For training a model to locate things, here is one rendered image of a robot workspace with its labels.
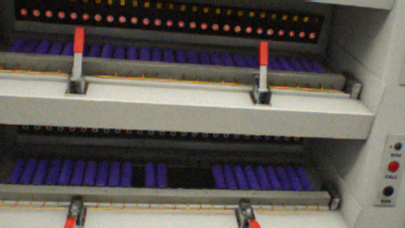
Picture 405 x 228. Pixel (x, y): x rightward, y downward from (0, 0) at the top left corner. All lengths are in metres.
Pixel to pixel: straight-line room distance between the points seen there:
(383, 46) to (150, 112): 0.36
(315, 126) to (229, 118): 0.14
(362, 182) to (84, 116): 0.44
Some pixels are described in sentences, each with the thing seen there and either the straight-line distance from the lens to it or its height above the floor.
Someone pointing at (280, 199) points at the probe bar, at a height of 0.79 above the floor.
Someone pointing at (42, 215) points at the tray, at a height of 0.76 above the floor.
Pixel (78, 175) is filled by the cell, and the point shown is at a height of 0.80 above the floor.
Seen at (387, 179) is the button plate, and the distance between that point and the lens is 0.71.
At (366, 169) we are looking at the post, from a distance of 0.69.
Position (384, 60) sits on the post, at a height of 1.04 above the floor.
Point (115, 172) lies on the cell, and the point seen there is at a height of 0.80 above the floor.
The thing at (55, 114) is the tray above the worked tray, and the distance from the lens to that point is 0.58.
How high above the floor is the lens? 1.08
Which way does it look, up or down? 14 degrees down
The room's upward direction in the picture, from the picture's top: 5 degrees clockwise
